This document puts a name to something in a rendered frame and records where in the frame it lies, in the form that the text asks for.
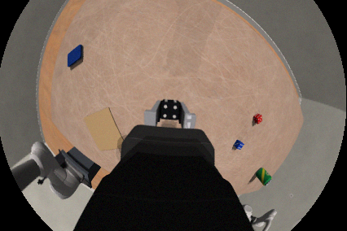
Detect blue die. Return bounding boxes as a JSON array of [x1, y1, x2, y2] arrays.
[[233, 140, 244, 150]]

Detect green soda can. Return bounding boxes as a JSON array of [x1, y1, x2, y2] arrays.
[[256, 168, 272, 186]]

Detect tan square mat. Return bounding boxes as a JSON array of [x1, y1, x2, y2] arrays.
[[84, 107, 124, 150]]

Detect red die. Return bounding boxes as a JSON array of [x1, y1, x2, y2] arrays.
[[254, 114, 262, 124]]

